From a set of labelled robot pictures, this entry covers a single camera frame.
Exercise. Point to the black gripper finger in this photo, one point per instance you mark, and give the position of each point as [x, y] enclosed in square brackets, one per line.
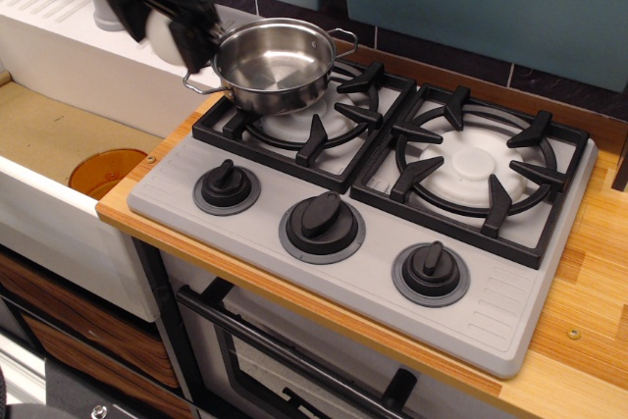
[133, 15]
[197, 44]

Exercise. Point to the white egg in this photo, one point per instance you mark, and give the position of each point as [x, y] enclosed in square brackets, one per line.
[161, 40]

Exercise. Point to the stainless steel pot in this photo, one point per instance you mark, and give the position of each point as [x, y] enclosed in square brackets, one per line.
[275, 66]

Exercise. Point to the black left stove knob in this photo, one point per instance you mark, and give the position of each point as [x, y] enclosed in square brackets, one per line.
[226, 190]

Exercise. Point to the black stove knob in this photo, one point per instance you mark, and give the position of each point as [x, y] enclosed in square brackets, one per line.
[226, 190]
[322, 229]
[430, 275]

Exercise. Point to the black middle stove knob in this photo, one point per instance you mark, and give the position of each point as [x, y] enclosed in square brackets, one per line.
[322, 229]

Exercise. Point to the grey toy stove top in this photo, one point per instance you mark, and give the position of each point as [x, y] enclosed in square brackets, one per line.
[490, 327]

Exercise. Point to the black right stove knob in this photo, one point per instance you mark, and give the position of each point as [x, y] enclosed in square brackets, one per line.
[430, 275]

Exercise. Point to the white sink unit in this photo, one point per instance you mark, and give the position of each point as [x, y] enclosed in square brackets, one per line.
[69, 90]

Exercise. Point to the black left burner grate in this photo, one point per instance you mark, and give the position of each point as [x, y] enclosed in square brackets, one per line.
[325, 144]

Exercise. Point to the black burner grate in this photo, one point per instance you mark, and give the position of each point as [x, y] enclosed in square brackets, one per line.
[492, 177]
[325, 144]

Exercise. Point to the upper wooden drawer front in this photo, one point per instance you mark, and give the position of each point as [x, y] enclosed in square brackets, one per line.
[132, 340]

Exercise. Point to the wooden drawer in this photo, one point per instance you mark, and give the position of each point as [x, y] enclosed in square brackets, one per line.
[132, 340]
[133, 389]

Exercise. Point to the oven door with window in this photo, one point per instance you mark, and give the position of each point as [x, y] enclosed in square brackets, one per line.
[272, 390]

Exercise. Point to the black right burner grate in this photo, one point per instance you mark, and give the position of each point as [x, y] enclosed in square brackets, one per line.
[492, 177]

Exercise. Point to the lower wooden drawer front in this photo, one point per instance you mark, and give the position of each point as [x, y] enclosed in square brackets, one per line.
[133, 389]

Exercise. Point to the brass screw in countertop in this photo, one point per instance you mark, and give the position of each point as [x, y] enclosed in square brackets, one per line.
[574, 334]

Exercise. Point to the black oven door handle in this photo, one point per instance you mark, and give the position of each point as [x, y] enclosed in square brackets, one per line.
[388, 406]

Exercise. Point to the right teal wall cabinet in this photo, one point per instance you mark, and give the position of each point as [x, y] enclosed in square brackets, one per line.
[584, 40]

